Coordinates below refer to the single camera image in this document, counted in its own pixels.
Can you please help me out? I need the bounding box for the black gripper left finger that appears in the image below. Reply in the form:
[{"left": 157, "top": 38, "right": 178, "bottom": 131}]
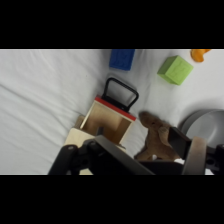
[{"left": 48, "top": 134, "right": 156, "bottom": 176}]

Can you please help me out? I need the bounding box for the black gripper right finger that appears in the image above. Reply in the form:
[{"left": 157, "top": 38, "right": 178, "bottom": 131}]
[{"left": 168, "top": 126, "right": 224, "bottom": 176}]

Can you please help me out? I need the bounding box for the wooden drawer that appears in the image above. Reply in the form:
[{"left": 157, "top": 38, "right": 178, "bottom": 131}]
[{"left": 79, "top": 77, "right": 140, "bottom": 146}]

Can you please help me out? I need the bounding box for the light wooden box with slot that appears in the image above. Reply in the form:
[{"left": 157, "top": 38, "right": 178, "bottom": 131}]
[{"left": 63, "top": 114, "right": 128, "bottom": 176}]

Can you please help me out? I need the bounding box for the grey bowl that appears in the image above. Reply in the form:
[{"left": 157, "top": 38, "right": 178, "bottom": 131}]
[{"left": 179, "top": 108, "right": 224, "bottom": 176}]

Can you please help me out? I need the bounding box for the brown plush animal toy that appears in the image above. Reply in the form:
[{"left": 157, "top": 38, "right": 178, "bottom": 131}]
[{"left": 133, "top": 110, "right": 183, "bottom": 162}]

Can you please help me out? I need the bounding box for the white tablecloth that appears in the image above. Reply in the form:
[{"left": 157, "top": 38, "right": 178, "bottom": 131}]
[{"left": 0, "top": 49, "right": 224, "bottom": 176}]

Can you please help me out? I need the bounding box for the green cube block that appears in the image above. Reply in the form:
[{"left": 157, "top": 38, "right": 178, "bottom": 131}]
[{"left": 156, "top": 55, "right": 195, "bottom": 86}]

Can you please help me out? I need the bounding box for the blue cube block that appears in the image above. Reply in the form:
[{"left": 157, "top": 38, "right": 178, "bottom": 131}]
[{"left": 109, "top": 49, "right": 136, "bottom": 72}]

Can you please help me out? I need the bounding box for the orange toy croissant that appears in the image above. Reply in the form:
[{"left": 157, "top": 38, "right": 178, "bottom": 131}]
[{"left": 190, "top": 49, "right": 212, "bottom": 63}]

